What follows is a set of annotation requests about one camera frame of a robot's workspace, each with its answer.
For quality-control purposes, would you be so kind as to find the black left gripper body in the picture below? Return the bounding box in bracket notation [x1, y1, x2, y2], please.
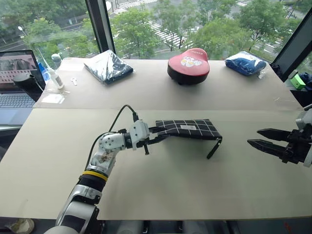
[136, 126, 159, 156]

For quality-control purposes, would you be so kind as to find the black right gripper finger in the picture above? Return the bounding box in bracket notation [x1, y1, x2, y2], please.
[256, 128, 293, 142]
[247, 139, 288, 159]

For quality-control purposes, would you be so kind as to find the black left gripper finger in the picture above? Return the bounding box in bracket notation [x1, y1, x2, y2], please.
[149, 126, 169, 134]
[147, 135, 172, 146]

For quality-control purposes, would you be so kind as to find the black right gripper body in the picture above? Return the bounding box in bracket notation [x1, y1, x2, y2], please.
[279, 128, 312, 165]

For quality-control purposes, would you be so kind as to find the black grid-pattern pouch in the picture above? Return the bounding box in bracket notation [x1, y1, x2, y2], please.
[155, 118, 223, 160]

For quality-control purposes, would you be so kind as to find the laptop computer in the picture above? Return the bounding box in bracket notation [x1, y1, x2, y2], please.
[0, 49, 47, 125]

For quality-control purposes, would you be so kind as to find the small green box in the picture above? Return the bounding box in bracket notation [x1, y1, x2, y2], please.
[288, 70, 307, 90]

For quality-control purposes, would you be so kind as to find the red heart-shaped box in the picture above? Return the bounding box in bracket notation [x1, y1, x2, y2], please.
[167, 48, 211, 86]

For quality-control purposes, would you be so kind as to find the blue towel in plastic bag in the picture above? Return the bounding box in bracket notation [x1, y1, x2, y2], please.
[224, 51, 268, 77]

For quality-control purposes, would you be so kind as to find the dark blue cloth in plastic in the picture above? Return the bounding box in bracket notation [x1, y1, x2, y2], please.
[83, 50, 135, 85]

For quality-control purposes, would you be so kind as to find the flat clear plastic bag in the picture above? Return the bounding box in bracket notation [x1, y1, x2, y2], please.
[42, 91, 72, 105]

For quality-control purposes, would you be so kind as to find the white bottle with blue cap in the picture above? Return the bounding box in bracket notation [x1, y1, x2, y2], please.
[38, 62, 65, 90]

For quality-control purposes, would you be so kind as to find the grey-green capped bottle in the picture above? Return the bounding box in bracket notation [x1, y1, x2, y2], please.
[51, 53, 62, 70]

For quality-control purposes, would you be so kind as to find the black cylindrical bottle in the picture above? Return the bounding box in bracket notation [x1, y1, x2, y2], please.
[13, 73, 45, 102]

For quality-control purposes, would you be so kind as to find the worn beige shoe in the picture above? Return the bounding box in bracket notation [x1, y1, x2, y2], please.
[4, 217, 35, 234]

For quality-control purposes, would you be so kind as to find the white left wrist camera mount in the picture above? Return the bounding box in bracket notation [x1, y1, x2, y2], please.
[129, 119, 151, 150]

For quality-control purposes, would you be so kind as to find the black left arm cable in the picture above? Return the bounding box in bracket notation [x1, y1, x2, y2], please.
[84, 104, 139, 171]

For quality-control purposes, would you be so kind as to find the black slanted window frame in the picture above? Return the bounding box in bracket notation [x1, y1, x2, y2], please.
[270, 9, 312, 81]

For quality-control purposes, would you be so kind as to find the black window frame post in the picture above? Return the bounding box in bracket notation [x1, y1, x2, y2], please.
[85, 0, 117, 54]

